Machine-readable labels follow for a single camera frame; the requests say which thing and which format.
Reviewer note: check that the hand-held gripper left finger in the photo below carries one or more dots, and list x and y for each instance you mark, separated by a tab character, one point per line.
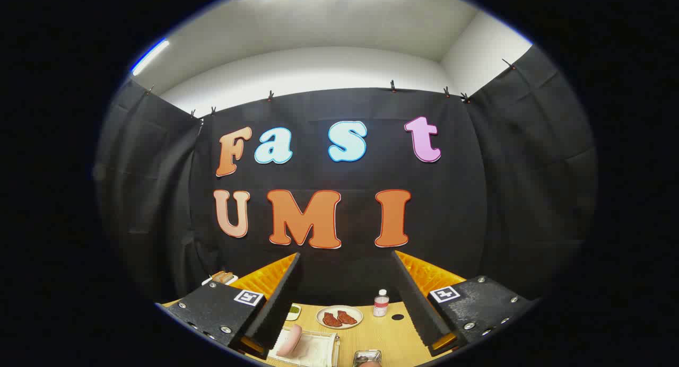
284	298

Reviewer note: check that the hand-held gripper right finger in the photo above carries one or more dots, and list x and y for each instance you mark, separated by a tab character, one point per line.
412	298

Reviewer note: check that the pink plate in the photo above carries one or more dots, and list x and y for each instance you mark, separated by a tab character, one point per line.
290	339

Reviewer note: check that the white plate with meat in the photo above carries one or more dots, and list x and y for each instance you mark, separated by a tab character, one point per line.
339	309

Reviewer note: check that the white divided snack tray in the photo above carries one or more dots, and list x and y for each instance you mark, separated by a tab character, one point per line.
293	314

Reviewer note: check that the clear bottle with red label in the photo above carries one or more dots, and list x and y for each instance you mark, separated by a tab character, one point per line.
381	305

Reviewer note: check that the red meat piece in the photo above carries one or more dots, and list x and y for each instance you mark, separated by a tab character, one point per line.
347	317
332	320

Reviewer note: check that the cream toaster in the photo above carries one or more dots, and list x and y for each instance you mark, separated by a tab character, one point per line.
234	278

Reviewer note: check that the toasted bread slice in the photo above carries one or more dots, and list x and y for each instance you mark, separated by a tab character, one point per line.
218	275
228	277

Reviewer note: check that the white ribbed drain tray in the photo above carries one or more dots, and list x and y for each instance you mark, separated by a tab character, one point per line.
315	352

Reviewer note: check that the black backdrop cloth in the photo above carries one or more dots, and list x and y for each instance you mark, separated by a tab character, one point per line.
451	224

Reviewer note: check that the ceiling light strip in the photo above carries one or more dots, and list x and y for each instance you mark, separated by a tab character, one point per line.
150	57

